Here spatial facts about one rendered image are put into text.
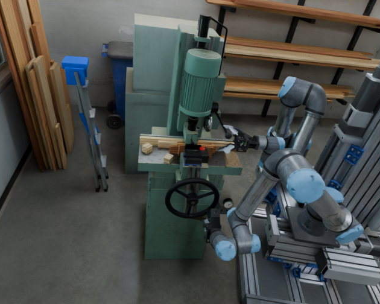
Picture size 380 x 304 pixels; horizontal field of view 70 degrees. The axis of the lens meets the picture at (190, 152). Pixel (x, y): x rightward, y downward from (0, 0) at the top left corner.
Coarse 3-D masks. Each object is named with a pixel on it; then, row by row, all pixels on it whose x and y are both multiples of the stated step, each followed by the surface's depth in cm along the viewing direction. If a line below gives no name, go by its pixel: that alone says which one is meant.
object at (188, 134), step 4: (184, 124) 163; (184, 128) 162; (196, 128) 158; (184, 132) 161; (188, 132) 154; (192, 132) 154; (196, 132) 155; (184, 136) 160; (188, 136) 153; (192, 136) 154; (196, 136) 154; (188, 140) 155; (196, 140) 155
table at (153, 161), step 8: (152, 152) 156; (160, 152) 157; (168, 152) 158; (216, 152) 165; (144, 160) 148; (152, 160) 149; (160, 160) 150; (176, 160) 152; (216, 160) 158; (224, 160) 159; (144, 168) 149; (152, 168) 150; (160, 168) 150; (168, 168) 151; (176, 168) 151; (216, 168) 154; (224, 168) 155; (232, 168) 156; (240, 168) 156; (176, 176) 147; (192, 184) 147; (200, 184) 147
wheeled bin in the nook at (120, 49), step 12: (108, 48) 297; (120, 48) 292; (132, 48) 298; (120, 60) 288; (132, 60) 290; (120, 72) 297; (120, 84) 306; (120, 96) 315; (108, 108) 361; (120, 108) 325; (108, 120) 327; (120, 120) 331
